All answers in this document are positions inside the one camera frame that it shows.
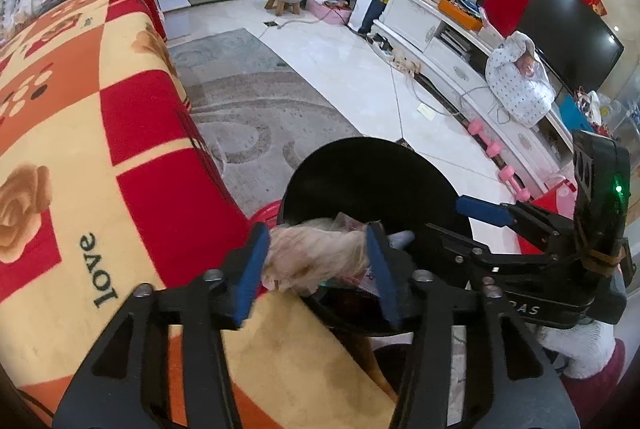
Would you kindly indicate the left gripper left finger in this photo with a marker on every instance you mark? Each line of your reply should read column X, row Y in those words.
column 124, row 380

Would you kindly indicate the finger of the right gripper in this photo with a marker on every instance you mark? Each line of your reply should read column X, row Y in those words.
column 534, row 224
column 457, row 259

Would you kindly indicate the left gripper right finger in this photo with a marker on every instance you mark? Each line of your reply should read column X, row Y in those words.
column 508, row 380

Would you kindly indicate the brown paper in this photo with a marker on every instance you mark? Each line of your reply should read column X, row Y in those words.
column 304, row 256

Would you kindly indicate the black trash bin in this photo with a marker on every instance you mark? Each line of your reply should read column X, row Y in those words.
column 373, row 180

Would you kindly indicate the pink dumbbell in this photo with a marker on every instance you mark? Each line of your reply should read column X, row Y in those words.
column 493, row 149

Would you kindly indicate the pink snack packet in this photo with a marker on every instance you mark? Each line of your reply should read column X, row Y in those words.
column 356, row 271

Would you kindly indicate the white fluffy sleeve cuff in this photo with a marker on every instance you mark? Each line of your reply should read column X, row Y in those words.
column 587, row 348

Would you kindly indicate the white dotted baby blanket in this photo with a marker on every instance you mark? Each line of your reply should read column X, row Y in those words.
column 515, row 74

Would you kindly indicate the black television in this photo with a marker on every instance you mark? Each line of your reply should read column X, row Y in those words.
column 574, row 42

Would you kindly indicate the white tv cabinet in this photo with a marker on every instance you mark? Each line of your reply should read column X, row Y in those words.
column 450, row 61

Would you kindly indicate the red orange patterned blanket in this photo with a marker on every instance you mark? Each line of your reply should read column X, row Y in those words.
column 106, row 183

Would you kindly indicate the grey patterned rug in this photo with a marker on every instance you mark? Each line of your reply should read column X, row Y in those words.
column 257, row 116

